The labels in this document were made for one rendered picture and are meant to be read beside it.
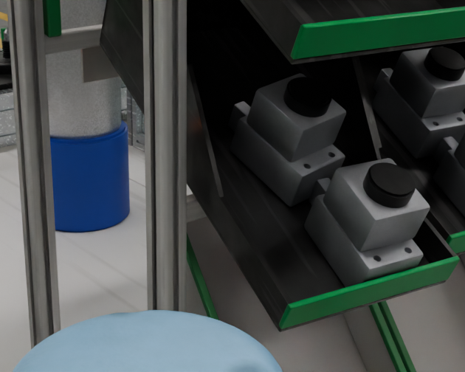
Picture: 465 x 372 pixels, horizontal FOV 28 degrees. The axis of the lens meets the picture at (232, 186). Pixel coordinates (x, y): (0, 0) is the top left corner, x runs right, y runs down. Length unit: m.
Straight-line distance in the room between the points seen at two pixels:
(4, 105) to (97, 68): 1.09
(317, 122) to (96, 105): 0.84
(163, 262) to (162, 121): 0.10
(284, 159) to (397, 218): 0.09
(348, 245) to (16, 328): 0.71
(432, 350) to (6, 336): 0.60
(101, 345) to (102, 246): 1.17
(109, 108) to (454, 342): 0.78
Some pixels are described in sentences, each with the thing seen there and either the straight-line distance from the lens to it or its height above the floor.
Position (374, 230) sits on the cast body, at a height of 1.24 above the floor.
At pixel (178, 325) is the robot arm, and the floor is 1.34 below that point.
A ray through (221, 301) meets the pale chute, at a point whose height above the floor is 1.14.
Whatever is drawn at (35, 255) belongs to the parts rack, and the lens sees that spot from 0.76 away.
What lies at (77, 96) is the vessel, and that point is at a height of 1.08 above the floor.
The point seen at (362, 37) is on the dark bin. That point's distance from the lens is 0.50.
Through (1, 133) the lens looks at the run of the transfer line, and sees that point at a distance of 1.86.
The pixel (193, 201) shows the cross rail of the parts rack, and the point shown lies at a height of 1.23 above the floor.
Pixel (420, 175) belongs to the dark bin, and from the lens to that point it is 0.70.
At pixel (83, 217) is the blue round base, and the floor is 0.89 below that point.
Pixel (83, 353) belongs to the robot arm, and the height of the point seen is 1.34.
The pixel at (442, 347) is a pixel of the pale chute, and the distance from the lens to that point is 0.79.
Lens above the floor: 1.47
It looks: 22 degrees down
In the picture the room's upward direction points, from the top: 1 degrees clockwise
